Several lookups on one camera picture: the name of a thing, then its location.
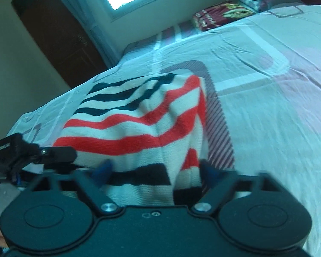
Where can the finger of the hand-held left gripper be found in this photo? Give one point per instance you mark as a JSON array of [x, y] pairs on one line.
[[60, 155]]

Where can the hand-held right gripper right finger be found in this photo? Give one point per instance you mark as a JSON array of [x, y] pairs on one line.
[[207, 173]]

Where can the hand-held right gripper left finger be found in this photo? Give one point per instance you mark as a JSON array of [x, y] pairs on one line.
[[103, 171]]

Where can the striped knit sweater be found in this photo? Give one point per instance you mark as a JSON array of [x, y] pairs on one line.
[[139, 128]]

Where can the patterned white bed sheet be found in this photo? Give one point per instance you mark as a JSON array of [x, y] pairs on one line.
[[270, 91]]

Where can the brown wooden door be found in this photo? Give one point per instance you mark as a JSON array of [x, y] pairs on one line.
[[56, 32]]

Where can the light blue curtain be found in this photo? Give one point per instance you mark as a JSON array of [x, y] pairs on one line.
[[96, 32]]

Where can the red patterned pillow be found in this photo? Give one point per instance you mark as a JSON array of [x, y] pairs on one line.
[[222, 16]]

